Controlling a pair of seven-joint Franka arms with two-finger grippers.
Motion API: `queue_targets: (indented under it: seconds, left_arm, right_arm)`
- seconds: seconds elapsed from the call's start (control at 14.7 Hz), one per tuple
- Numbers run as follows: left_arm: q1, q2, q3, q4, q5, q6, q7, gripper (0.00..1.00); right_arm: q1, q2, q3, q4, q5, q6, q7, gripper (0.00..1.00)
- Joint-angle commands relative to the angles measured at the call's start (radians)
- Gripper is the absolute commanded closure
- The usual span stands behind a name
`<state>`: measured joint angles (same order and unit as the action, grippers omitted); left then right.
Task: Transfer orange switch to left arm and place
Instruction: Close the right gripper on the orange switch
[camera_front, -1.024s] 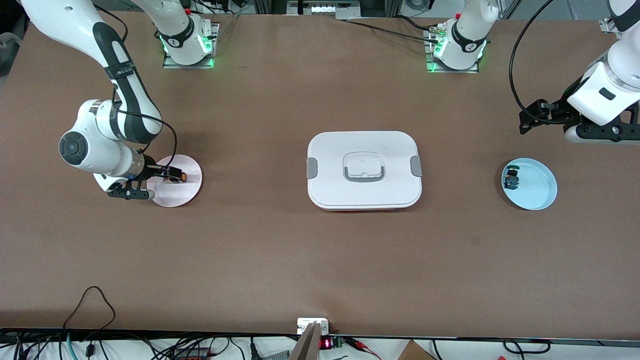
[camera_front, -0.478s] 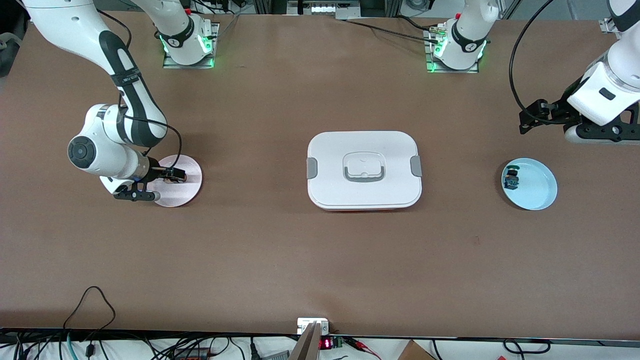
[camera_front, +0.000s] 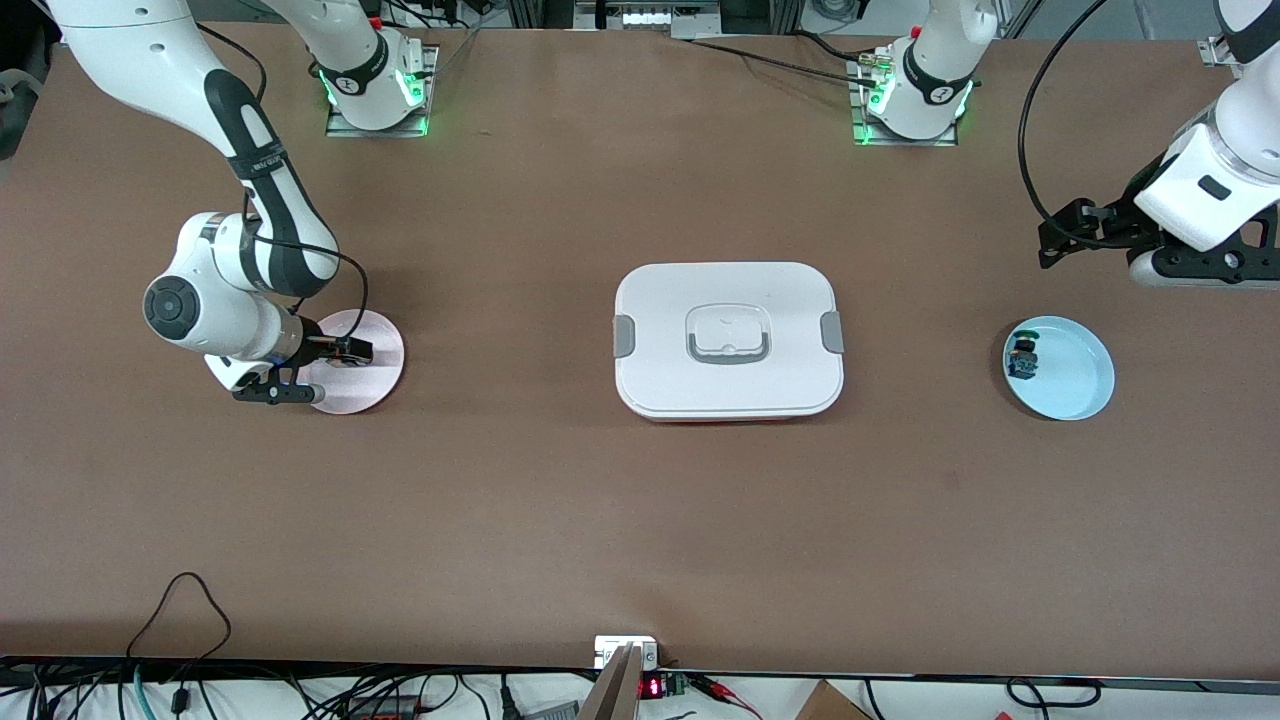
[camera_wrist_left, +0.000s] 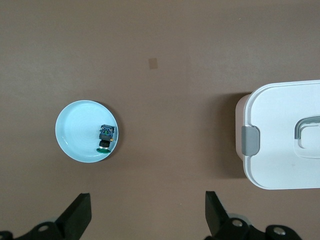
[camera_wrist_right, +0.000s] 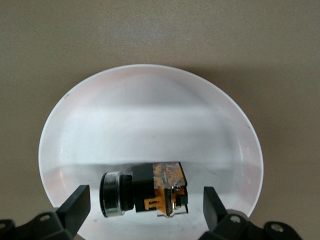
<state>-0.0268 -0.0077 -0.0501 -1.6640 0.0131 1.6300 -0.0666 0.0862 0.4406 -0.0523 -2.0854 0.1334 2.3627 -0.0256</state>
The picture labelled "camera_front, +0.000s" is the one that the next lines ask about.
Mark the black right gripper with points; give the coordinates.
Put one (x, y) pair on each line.
(318, 349)

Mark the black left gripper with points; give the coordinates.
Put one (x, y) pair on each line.
(1118, 222)

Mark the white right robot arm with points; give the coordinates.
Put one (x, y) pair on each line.
(280, 190)

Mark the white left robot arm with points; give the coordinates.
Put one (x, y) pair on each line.
(1230, 130)

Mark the pale pink round plate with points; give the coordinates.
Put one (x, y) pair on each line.
(375, 385)

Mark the light blue round plate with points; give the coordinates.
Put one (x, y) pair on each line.
(1075, 385)

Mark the grey brown mounting beam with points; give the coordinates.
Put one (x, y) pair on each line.
(615, 690)

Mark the silver device with white lights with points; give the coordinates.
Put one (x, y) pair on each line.
(650, 18)

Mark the red digit display module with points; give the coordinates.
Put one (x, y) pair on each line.
(655, 687)

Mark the brown cardboard piece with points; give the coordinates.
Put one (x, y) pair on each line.
(830, 703)

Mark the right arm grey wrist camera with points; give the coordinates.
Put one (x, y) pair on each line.
(280, 394)

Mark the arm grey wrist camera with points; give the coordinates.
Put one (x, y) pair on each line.
(1200, 268)
(280, 394)

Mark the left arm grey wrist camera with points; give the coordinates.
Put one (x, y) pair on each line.
(1200, 268)

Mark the green and blue switch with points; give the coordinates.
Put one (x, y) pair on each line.
(1024, 358)

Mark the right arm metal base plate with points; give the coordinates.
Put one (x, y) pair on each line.
(345, 128)

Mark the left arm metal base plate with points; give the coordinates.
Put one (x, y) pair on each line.
(880, 138)

